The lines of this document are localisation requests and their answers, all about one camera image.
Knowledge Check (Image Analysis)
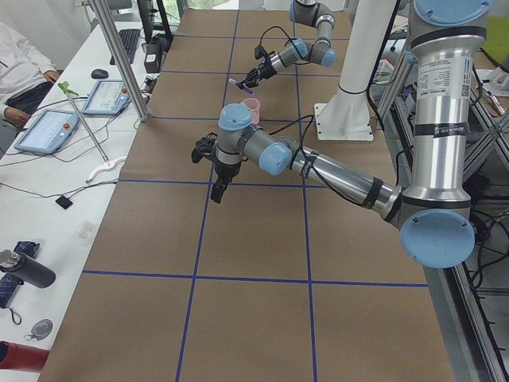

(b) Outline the purple marker pen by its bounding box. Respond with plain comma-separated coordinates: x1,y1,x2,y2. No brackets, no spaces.
228,78,255,95

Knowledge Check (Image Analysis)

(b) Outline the pink mesh pen holder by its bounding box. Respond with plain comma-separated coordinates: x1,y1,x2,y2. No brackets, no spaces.
241,98,261,124

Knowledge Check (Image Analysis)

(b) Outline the black brown box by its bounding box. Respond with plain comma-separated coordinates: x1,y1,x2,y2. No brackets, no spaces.
144,37,168,74

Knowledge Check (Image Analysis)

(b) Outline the black monitor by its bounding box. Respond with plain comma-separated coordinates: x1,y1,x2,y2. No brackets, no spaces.
136,0,173,47

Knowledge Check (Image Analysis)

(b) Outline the black keyboard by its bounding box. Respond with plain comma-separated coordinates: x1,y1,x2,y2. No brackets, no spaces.
119,29,141,64

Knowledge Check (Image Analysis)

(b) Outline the far blue teach pendant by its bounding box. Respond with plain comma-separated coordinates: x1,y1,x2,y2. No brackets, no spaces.
82,80,130,116

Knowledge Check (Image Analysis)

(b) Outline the blue teach pendant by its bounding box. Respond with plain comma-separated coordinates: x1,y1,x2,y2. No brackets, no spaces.
14,110,80,154
82,80,130,116

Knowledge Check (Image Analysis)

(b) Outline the clear plastic packet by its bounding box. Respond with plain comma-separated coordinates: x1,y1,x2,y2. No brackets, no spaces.
72,220,98,247

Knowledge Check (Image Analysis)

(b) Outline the black computer mouse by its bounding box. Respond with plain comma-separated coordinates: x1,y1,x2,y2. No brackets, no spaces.
91,68,109,80

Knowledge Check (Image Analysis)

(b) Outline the small black square device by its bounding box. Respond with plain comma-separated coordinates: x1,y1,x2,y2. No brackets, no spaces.
55,195,73,210

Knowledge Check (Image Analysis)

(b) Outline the near blue teach pendant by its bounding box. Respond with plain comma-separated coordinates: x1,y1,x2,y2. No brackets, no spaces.
14,110,80,154

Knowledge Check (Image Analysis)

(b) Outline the black water bottle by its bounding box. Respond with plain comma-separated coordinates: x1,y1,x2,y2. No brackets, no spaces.
1,249,56,289

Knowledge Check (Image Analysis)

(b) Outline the seated person in white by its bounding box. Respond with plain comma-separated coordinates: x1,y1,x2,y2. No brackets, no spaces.
1,23,60,128

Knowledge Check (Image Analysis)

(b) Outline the round silver tag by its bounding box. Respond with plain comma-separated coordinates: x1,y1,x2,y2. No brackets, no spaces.
25,318,53,341

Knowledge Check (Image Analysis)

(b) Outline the dark blue folded umbrella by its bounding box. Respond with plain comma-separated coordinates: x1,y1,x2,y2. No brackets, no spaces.
1,241,40,309

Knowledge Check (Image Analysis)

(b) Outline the red bottle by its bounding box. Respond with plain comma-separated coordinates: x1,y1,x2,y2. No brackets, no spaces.
1,341,49,372

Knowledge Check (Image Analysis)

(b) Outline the white camera mast with base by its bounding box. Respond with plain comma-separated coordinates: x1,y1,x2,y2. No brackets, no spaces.
315,0,398,142

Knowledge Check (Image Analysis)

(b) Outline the aluminium frame post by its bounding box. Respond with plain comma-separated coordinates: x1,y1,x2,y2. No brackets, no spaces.
89,0,148,122

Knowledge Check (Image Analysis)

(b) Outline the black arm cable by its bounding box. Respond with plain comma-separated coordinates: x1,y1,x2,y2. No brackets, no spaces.
262,114,375,200

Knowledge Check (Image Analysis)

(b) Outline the grabber stick green handle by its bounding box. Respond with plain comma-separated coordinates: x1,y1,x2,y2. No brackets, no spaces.
57,81,126,184

